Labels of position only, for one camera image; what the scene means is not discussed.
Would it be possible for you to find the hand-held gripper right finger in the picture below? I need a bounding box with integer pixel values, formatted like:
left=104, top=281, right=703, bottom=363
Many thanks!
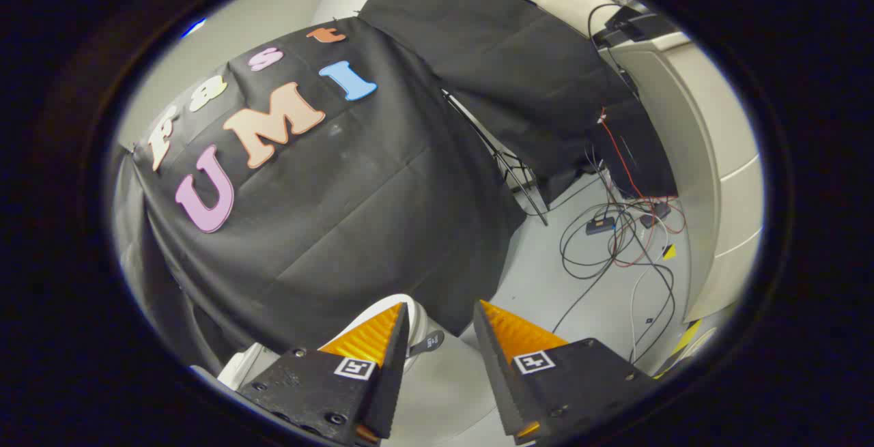
left=473, top=300, right=662, bottom=446

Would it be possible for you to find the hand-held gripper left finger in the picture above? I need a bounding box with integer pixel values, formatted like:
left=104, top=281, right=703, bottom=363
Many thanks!
left=236, top=302, right=410, bottom=446

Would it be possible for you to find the long yellow floor tape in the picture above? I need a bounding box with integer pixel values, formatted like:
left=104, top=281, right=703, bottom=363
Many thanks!
left=655, top=319, right=704, bottom=378

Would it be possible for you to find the black tripod stand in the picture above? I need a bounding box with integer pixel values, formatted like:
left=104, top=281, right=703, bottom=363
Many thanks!
left=442, top=89, right=550, bottom=226

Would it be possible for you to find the white desk cabinet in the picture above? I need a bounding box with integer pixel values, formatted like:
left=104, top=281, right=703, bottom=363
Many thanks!
left=601, top=31, right=764, bottom=325

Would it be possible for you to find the black curved desk device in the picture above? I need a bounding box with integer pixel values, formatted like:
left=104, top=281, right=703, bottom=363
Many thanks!
left=593, top=2, right=678, bottom=49

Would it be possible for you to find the cream tote bag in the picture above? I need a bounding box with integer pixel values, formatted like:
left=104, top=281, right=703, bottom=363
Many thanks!
left=522, top=0, right=625, bottom=38

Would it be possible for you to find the black floor cable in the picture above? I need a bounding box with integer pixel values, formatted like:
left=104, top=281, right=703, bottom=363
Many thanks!
left=552, top=154, right=678, bottom=366

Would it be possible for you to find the white floor cable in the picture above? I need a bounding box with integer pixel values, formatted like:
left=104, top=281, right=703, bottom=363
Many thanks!
left=628, top=261, right=660, bottom=366

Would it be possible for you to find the red cable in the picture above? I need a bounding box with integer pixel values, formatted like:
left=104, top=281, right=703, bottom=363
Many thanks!
left=600, top=109, right=687, bottom=268

